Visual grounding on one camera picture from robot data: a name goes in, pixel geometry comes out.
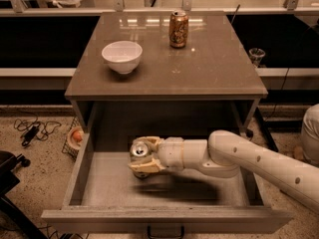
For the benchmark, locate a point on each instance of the black wire basket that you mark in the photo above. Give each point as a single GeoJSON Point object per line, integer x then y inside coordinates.
{"type": "Point", "coordinates": [66, 148]}

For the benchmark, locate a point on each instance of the clear glass cup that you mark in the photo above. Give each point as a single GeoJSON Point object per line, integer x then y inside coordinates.
{"type": "Point", "coordinates": [256, 55]}

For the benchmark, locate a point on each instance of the silver green 7up can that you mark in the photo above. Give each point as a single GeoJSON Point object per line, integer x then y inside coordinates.
{"type": "Point", "coordinates": [139, 150]}

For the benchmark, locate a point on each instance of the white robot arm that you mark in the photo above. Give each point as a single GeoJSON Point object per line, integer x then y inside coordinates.
{"type": "Point", "coordinates": [222, 155]}

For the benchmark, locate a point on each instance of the orange fruit in bowl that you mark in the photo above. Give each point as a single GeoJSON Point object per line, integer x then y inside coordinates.
{"type": "Point", "coordinates": [75, 138]}

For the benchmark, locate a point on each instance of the white ceramic bowl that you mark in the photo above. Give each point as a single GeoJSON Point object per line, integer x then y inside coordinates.
{"type": "Point", "coordinates": [122, 56]}

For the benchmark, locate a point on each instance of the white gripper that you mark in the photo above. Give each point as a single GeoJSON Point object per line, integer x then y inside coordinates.
{"type": "Point", "coordinates": [170, 154]}

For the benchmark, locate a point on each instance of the orange soda can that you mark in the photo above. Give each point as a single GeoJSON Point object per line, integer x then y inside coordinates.
{"type": "Point", "coordinates": [178, 28]}

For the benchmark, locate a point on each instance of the black drawer handle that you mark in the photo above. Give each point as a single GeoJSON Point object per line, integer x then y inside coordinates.
{"type": "Point", "coordinates": [160, 233]}

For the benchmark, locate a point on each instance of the grey cabinet counter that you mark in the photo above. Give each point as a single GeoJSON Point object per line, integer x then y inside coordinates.
{"type": "Point", "coordinates": [212, 66]}

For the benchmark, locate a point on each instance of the open grey top drawer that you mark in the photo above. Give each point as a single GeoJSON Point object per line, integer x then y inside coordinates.
{"type": "Point", "coordinates": [104, 196]}

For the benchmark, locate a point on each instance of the beige trouser leg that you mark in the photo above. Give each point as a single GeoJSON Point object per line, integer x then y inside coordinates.
{"type": "Point", "coordinates": [310, 135]}

